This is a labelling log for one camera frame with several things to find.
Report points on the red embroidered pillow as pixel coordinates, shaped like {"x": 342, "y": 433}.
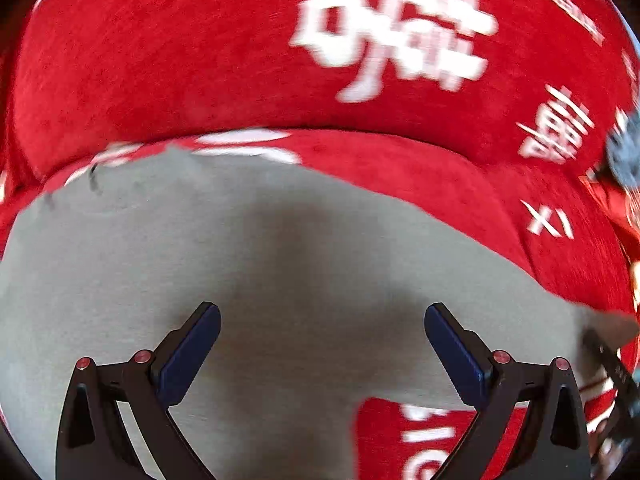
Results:
{"x": 617, "y": 206}

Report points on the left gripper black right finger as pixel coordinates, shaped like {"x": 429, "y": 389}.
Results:
{"x": 552, "y": 442}

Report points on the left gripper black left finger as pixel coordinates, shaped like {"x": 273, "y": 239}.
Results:
{"x": 93, "y": 442}

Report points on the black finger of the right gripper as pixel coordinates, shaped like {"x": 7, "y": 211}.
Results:
{"x": 627, "y": 389}

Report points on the grey knit sweater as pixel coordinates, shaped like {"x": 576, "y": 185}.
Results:
{"x": 322, "y": 288}

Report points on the red wedding blanket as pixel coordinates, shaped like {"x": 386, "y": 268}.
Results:
{"x": 483, "y": 114}

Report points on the grey blue fleece cloth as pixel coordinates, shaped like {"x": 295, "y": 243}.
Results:
{"x": 622, "y": 149}

